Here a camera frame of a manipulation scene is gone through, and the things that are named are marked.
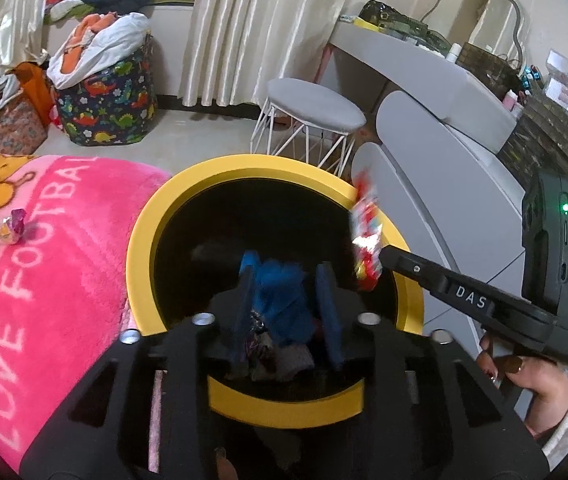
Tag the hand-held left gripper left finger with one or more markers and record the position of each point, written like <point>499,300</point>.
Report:
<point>241,310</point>

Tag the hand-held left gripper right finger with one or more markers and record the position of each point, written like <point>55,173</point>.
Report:
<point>329,310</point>

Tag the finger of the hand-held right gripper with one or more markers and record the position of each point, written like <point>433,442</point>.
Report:
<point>454,287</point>

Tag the blue candy wrapper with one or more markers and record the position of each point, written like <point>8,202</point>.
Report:
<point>284,300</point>

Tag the red and white candy wrapper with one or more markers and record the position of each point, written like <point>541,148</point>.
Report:
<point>366,245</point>

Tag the yellow rimmed black bin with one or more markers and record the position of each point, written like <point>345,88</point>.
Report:
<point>143,240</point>

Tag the person's right hand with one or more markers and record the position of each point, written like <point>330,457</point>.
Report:
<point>539,380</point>

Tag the grey rounded cabinet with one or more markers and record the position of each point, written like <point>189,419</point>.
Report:
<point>439,185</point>

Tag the dark drawer organiser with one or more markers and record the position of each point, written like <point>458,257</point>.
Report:
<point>544,140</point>

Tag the pink cartoon printed blanket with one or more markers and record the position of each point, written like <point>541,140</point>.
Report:
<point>63,285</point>

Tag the dark woven basket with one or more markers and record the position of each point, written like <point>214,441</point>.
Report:
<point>486,70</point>

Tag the grey round stool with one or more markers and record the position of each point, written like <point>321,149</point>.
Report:
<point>314,102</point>

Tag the dinosaur print fabric basket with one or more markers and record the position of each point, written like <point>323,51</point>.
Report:
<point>108,105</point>

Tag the purple candy wrapper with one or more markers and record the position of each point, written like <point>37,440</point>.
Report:
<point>8,227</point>

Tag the wavy framed mirror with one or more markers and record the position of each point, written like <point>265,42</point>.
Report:
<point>494,15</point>

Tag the black glossy bag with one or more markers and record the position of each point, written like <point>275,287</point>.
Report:
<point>399,22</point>

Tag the cream curtain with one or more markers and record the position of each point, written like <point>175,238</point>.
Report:
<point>18,10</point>
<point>264,35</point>

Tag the small yellow box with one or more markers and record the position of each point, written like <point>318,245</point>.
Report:
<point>361,22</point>

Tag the floral fabric bag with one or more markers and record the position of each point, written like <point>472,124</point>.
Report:
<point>13,127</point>

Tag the white bag of clothes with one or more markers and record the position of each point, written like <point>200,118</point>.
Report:
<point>103,45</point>

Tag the orange bag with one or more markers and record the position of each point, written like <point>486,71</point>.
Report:
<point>36,90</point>

